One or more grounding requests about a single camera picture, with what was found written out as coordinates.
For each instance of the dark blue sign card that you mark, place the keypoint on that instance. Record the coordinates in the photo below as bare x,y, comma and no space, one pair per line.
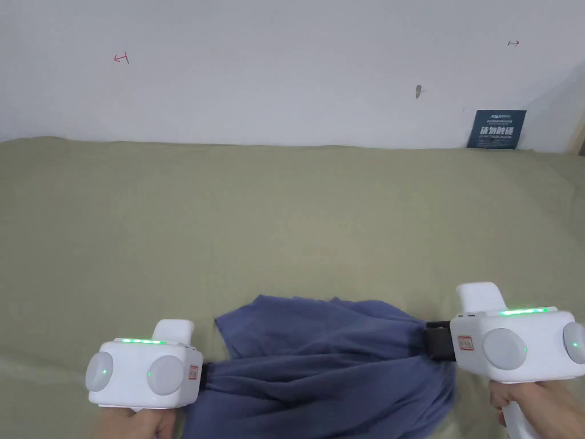
496,130

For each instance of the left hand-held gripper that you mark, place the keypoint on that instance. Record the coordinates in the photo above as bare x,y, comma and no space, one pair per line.
137,375

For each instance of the bed with pale green sheet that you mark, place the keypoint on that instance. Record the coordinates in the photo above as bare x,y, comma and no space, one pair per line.
228,219

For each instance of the blue shirt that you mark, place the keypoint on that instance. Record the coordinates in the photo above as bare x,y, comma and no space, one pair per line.
320,366

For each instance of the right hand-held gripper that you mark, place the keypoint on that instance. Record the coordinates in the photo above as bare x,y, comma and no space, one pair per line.
502,347

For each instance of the person's left hand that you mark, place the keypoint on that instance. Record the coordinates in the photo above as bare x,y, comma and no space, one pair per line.
137,423

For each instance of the person's right hand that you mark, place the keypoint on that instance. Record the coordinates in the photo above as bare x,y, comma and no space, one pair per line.
539,402

